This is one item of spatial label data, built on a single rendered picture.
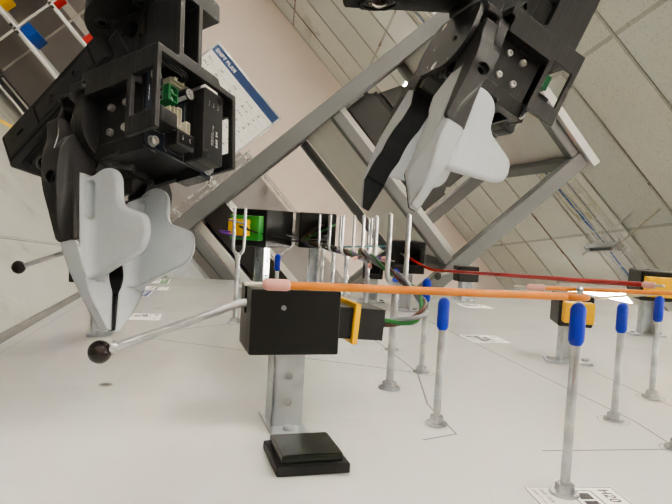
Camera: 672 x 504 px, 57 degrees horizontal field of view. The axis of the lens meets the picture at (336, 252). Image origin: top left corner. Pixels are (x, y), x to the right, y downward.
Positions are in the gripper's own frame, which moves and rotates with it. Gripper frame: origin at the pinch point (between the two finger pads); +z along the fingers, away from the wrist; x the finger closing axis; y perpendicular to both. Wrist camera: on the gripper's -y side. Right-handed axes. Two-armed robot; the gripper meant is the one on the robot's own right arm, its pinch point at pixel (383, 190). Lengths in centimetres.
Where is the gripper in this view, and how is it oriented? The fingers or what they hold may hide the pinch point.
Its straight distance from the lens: 41.2
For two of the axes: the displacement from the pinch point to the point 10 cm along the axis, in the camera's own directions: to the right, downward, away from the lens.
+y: 8.4, 4.6, 2.8
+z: -4.6, 8.9, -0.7
